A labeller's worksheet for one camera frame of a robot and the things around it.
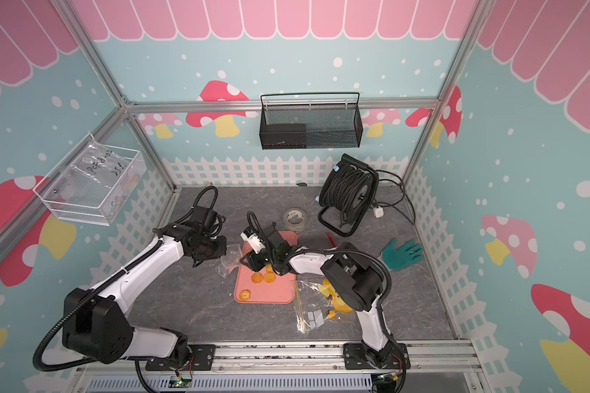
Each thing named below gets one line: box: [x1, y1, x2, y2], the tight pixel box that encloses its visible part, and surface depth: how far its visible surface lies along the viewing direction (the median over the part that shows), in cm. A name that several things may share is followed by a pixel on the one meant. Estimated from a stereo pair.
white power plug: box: [372, 206, 385, 218], surface depth 109 cm
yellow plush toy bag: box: [294, 279, 354, 335], surface depth 85 cm
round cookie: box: [239, 289, 252, 302], surface depth 88 cm
